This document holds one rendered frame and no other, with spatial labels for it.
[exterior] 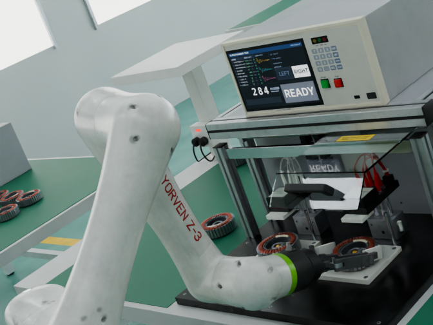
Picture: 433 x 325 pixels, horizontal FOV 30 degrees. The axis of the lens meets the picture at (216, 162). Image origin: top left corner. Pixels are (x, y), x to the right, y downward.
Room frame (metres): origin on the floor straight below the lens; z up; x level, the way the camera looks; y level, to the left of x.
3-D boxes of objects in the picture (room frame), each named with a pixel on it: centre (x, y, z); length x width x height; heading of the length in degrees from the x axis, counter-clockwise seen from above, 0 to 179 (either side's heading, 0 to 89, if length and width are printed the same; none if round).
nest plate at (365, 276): (1.71, -0.23, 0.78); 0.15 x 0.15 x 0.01; 41
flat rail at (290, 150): (1.87, -0.23, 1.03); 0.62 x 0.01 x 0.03; 41
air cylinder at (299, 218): (1.99, -0.18, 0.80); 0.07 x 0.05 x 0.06; 41
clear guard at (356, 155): (1.67, -0.27, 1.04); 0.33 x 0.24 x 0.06; 131
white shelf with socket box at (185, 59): (2.87, 0.00, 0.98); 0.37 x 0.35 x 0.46; 41
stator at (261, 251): (1.90, -0.07, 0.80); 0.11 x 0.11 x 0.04
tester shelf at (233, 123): (2.01, -0.39, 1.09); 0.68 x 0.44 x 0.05; 41
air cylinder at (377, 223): (1.81, -0.34, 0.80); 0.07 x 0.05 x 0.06; 41
